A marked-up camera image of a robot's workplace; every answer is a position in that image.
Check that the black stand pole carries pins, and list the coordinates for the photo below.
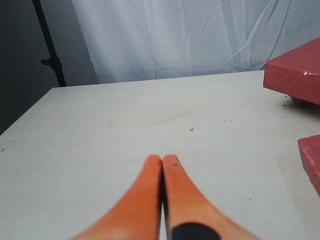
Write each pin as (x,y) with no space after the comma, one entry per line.
(53,60)

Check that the white backdrop cloth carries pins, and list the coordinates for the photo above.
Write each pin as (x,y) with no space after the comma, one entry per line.
(134,40)

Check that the red brick with white speckles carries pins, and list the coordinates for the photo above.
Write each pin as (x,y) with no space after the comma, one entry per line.
(309,150)

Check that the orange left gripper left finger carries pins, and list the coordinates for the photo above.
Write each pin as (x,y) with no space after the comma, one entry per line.
(137,215)

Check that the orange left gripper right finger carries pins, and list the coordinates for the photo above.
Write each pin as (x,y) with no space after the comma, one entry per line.
(188,213)

